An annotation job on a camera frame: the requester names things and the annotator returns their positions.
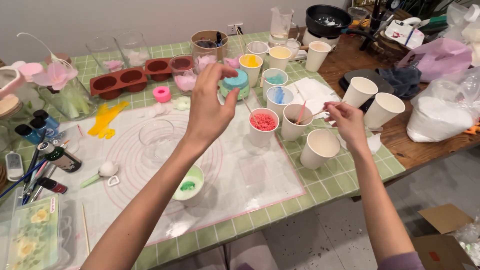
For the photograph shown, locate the person's right hand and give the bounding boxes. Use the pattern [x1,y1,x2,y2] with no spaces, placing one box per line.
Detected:
[323,101,371,151]

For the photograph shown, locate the person's left hand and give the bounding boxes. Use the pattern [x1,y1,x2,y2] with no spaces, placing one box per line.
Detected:
[185,62,241,147]

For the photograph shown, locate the thin wooden stirring stick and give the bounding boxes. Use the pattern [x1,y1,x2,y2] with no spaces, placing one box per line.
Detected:
[295,100,348,125]

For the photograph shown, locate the white paper tissue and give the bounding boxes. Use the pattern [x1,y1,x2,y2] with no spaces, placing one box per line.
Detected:
[290,76,341,120]

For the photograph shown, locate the pink stick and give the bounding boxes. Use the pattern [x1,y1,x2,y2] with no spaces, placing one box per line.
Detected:
[296,100,307,125]

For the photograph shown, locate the empty white paper cup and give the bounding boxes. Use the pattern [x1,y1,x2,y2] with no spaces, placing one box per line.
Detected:
[299,129,341,170]
[341,76,379,110]
[363,92,406,129]

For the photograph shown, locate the paper cup with brown residue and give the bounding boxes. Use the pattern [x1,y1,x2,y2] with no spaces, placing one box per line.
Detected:
[281,103,314,142]

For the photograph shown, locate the clear glass stirring rod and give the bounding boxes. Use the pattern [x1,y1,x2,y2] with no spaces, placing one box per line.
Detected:
[318,125,385,133]

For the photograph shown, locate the white wax chunk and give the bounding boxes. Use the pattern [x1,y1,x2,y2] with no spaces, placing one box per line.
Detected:
[367,133,383,155]

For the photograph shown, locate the black flat scale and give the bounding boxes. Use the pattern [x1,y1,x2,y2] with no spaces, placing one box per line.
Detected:
[338,68,395,113]

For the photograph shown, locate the paper cup with blue smear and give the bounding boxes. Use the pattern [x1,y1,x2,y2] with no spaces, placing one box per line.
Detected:
[266,86,295,121]

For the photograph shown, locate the paper cup with peach rim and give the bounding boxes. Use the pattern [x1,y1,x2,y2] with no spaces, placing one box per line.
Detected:
[305,41,333,73]

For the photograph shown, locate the paper cup with teal wax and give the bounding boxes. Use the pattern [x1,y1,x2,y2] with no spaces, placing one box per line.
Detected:
[261,68,289,101]

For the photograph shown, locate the green checked tablecloth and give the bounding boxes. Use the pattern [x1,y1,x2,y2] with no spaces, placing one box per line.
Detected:
[0,31,406,270]

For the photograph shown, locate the paper cup with red granules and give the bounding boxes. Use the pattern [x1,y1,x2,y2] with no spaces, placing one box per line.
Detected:
[248,107,280,148]

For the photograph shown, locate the paper cup with cream wax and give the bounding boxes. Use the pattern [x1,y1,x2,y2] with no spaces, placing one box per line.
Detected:
[268,46,293,72]

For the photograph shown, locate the dark blue cloth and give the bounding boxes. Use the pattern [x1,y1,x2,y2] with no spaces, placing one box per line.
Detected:
[378,65,423,100]

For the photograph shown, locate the white hot plate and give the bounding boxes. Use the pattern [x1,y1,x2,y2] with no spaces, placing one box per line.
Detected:
[301,28,341,48]

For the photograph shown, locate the wooden stick in granules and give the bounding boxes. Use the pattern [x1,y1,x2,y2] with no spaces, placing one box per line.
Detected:
[241,95,260,127]

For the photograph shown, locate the round wood slice stack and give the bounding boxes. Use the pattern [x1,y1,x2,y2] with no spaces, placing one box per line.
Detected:
[368,33,414,65]

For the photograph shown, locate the black cooking pot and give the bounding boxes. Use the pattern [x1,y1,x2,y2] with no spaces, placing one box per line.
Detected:
[305,4,377,51]

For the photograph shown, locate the paper cup with yellow wax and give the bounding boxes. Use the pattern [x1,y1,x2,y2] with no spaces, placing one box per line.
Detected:
[239,54,263,88]

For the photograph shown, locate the small white paper cup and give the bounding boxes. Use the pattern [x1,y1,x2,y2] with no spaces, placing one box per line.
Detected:
[246,41,269,61]

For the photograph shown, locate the turquoise candle in green jar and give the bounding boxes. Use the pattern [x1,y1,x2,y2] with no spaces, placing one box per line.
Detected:
[219,68,251,101]

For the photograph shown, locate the clear glass measuring jug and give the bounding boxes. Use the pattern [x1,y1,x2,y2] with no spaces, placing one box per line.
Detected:
[268,6,301,48]

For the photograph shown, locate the clear bag of white wax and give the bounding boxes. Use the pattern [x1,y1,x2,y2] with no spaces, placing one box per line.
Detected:
[406,67,480,143]

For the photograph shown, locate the glass cup with pink wax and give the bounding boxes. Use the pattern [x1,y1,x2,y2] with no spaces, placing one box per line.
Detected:
[223,37,247,70]

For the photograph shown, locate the pink plastic bag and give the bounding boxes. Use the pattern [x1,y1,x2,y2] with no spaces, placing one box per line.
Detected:
[397,37,473,83]

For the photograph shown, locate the white silicone mat pink circles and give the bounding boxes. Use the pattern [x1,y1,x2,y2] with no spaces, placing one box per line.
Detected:
[35,88,306,269]

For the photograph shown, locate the glass cup with dark rim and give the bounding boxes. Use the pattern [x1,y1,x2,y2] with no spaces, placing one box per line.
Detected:
[191,39,219,73]

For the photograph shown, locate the brown kraft paper tub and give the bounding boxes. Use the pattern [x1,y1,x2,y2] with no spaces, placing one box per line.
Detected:
[190,29,229,61]

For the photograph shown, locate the pale green wax flower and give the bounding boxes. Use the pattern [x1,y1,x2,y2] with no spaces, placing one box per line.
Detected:
[172,96,192,112]

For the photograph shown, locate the glass cup with pink petals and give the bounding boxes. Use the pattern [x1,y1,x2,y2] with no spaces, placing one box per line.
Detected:
[169,54,199,97]

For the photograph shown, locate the heap of white bags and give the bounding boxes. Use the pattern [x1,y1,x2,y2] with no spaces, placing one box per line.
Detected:
[445,2,480,67]

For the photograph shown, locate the paper cup with green wax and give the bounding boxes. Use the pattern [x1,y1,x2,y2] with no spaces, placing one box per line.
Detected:
[171,164,205,208]

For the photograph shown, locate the purple sleeve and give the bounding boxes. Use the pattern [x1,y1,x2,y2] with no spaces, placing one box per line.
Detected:
[376,251,425,270]

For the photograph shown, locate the brown cardboard box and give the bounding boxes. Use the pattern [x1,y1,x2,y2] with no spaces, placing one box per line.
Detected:
[410,203,480,270]

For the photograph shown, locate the white wax petals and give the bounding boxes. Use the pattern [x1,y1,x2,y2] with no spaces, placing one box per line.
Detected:
[144,102,168,118]

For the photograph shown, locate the clear glass bowl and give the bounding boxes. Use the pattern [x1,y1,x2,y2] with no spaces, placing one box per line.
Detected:
[138,119,180,163]

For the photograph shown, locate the brown single-cavity silicone mould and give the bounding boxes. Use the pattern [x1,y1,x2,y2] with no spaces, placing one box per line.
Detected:
[144,58,173,82]

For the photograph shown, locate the tall clear glass jar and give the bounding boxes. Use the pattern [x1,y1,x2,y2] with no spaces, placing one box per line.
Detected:
[115,31,151,68]
[85,35,125,74]

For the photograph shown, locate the brown two-cavity silicone mould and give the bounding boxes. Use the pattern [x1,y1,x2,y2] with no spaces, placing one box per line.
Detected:
[89,67,148,100]

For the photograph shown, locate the yellow wax pieces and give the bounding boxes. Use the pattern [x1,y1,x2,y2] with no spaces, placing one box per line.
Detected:
[87,100,130,140]

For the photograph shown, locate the white wax flower green stem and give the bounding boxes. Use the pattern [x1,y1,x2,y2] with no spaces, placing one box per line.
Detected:
[79,161,119,189]

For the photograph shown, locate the glass vase with green stems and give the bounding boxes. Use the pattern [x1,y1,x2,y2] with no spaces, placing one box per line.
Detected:
[37,75,99,121]

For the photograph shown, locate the dark green labelled bottle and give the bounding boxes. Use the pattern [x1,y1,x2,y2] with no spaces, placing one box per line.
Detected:
[44,146,83,173]

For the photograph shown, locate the long wooden skewer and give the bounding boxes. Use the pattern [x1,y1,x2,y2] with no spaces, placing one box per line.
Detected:
[81,202,91,258]

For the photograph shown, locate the pink artificial flower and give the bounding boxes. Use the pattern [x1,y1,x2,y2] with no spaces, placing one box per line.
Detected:
[31,61,79,91]

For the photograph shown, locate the blue dye bottle black cap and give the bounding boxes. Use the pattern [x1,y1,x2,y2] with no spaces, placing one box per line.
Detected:
[14,124,41,146]
[29,116,59,140]
[32,109,61,131]

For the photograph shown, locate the black and red tube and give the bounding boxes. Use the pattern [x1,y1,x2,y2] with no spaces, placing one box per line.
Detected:
[36,176,69,195]

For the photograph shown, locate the black pen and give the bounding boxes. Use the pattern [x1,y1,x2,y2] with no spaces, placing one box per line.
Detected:
[22,129,48,188]

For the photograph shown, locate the blue pencil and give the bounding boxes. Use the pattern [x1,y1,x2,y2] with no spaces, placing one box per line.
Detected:
[0,157,48,200]

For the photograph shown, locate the clear box with flower card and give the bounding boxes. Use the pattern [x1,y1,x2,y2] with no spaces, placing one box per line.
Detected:
[0,187,77,270]

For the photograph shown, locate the white digital thermometer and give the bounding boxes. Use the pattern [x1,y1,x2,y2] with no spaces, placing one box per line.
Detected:
[5,151,25,182]

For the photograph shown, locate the round wooden lid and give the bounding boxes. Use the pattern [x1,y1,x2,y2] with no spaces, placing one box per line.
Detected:
[0,94,24,119]

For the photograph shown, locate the white and pink mug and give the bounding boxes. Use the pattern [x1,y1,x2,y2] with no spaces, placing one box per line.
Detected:
[0,67,24,99]

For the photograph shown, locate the small pink ring mould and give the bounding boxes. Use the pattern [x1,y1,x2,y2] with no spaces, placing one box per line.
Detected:
[152,86,172,104]

